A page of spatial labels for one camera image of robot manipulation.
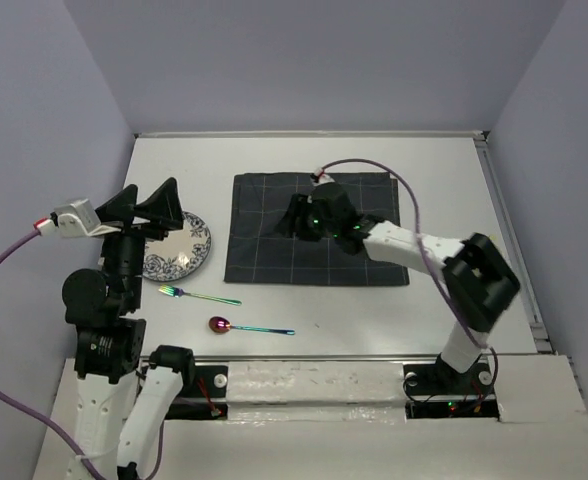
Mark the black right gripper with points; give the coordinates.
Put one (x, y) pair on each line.
(299, 205)

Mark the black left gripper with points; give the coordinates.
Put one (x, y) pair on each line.
(165, 204)

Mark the dark grey checked cloth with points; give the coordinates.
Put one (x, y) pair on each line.
(258, 254)

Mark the blue floral white plate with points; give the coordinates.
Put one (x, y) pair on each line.
(180, 254)

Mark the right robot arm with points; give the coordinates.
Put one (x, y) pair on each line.
(472, 275)

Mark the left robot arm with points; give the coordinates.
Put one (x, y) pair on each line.
(115, 427)

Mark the iridescent fork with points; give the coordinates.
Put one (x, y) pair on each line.
(177, 292)

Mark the iridescent spoon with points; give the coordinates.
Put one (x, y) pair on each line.
(221, 325)

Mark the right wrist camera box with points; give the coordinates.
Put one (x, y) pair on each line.
(319, 177)

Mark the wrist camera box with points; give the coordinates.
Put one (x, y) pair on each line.
(319, 177)
(75, 219)

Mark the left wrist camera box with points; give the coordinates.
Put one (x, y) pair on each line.
(75, 219)

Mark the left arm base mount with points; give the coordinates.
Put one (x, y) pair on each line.
(205, 398)

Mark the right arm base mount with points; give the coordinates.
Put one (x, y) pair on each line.
(435, 395)

